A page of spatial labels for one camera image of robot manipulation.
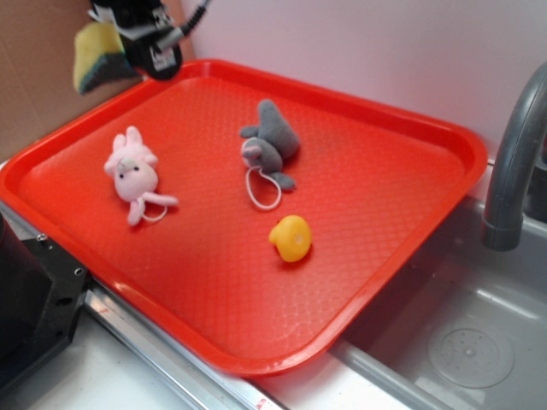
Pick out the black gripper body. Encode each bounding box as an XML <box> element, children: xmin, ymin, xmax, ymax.
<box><xmin>89</xmin><ymin>0</ymin><xmax>183</xmax><ymax>80</ymax></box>

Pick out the yellow green sponge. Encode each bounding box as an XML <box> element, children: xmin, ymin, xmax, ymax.
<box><xmin>73</xmin><ymin>21</ymin><xmax>139</xmax><ymax>95</ymax></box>

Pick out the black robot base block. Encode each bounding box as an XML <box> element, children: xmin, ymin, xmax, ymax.
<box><xmin>1</xmin><ymin>219</ymin><xmax>89</xmax><ymax>393</ymax></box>

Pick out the brown cardboard panel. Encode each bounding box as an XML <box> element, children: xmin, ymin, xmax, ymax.
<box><xmin>0</xmin><ymin>0</ymin><xmax>197</xmax><ymax>165</ymax></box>

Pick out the pink plush bunny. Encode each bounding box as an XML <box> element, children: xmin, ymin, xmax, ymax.
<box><xmin>103</xmin><ymin>126</ymin><xmax>179</xmax><ymax>226</ymax></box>

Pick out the grey plush elephant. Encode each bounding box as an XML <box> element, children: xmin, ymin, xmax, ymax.
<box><xmin>239</xmin><ymin>99</ymin><xmax>301</xmax><ymax>211</ymax></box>

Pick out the red plastic tray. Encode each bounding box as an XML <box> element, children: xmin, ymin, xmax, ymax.
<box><xmin>1</xmin><ymin>61</ymin><xmax>487</xmax><ymax>378</ymax></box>

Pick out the yellow rubber duck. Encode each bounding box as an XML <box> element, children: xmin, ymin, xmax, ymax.
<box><xmin>268</xmin><ymin>214</ymin><xmax>312</xmax><ymax>263</ymax></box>

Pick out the grey toy faucet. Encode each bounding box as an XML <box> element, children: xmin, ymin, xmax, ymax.
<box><xmin>480</xmin><ymin>64</ymin><xmax>546</xmax><ymax>251</ymax></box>

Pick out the grey toy sink basin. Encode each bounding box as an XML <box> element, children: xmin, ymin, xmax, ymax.
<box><xmin>332</xmin><ymin>199</ymin><xmax>546</xmax><ymax>409</ymax></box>

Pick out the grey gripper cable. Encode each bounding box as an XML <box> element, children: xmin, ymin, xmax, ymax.
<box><xmin>156</xmin><ymin>0</ymin><xmax>214</xmax><ymax>48</ymax></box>

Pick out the aluminium rail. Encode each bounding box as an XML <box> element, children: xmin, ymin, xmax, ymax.
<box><xmin>0</xmin><ymin>200</ymin><xmax>274</xmax><ymax>410</ymax></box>

